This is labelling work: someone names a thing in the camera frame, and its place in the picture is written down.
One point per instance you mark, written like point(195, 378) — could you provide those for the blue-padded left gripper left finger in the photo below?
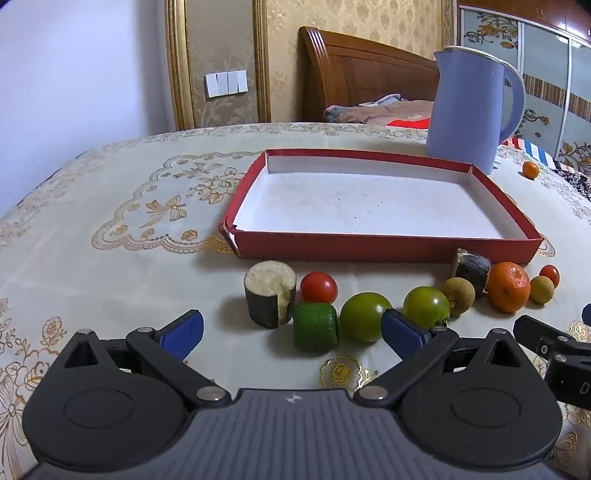
point(160, 354)

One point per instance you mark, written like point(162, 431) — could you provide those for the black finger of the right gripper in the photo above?
point(558, 348)

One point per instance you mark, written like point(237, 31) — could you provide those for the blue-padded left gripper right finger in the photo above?
point(420, 351)

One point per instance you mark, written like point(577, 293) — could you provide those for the green tomato with stem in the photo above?
point(426, 306)

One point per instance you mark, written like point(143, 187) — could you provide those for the small tan longan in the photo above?
point(542, 290)

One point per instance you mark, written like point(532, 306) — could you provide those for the orange mandarin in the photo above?
point(508, 287)

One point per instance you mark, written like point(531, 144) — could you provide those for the tan longan fruit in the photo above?
point(461, 295)

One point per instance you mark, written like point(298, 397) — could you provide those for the small red cherry tomato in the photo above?
point(551, 272)

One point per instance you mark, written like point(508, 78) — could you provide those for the green cube fruit piece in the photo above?
point(316, 327)

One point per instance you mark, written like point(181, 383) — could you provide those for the pale-topped dark cylinder piece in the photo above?
point(270, 289)

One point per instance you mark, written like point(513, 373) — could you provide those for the cream floral tablecloth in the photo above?
point(126, 235)

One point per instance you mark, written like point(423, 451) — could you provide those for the red cardboard tray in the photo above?
point(362, 206)

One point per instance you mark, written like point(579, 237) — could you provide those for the small orange kumquat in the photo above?
point(530, 170)

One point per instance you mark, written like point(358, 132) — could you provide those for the pink bed quilt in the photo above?
point(389, 111)

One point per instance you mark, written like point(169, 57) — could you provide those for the blue electric kettle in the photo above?
point(479, 104)

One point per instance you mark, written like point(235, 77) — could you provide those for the wooden bed headboard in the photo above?
point(340, 69)

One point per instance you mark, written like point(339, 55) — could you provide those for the floral sliding wardrobe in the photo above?
point(548, 42)

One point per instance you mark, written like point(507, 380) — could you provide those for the white wall switch panel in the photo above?
point(221, 84)

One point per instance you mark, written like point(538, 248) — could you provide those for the gold wall moulding frame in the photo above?
point(204, 37)

